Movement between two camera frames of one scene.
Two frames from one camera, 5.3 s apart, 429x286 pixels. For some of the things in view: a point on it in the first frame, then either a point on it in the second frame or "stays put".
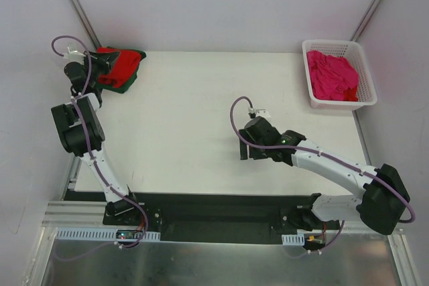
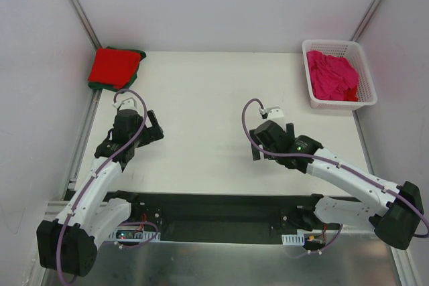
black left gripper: [101, 61] to [147, 130]
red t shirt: [123, 66] stays put
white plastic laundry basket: [353, 52] stays put
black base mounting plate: [249, 218] stays put
